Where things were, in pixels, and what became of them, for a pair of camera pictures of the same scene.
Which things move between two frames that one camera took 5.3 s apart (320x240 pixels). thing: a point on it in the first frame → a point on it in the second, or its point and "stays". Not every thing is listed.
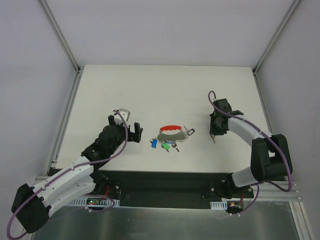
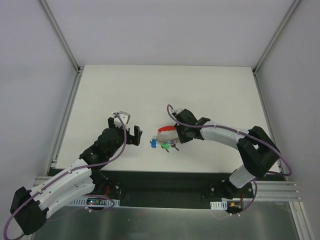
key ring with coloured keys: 180,136 stays
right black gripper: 215,125 → 180,130
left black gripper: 125,128 stays
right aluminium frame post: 287,17 stays
